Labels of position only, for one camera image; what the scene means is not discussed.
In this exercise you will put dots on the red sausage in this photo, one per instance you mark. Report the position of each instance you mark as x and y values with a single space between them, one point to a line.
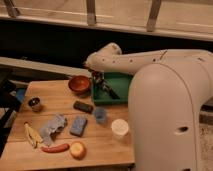
56 149

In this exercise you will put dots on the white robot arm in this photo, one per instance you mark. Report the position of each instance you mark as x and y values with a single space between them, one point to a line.
164 102

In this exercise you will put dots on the dark red grape bunch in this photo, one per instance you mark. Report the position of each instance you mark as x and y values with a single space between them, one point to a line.
98 78

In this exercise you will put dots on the red yellow apple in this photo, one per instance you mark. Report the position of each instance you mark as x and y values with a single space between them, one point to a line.
77 150

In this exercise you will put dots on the crumpled grey cloth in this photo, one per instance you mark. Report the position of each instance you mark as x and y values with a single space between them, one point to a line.
54 125

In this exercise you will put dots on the blue sponge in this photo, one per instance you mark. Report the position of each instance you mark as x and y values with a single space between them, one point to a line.
78 126

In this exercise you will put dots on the green plastic tray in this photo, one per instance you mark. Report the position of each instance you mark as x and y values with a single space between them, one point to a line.
118 82

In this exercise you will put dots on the white round cup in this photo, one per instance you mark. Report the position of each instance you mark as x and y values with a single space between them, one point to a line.
120 128

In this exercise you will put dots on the red bowl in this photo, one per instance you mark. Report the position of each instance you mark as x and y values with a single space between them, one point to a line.
79 84

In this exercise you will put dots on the black tool in tray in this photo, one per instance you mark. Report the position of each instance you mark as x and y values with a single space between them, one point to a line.
110 91

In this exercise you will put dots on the small blue cup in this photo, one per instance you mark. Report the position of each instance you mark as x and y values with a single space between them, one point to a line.
100 115

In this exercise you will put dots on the small dark cup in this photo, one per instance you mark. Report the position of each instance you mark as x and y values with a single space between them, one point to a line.
35 104

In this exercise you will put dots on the black chair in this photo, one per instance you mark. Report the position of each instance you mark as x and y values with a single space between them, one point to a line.
7 100

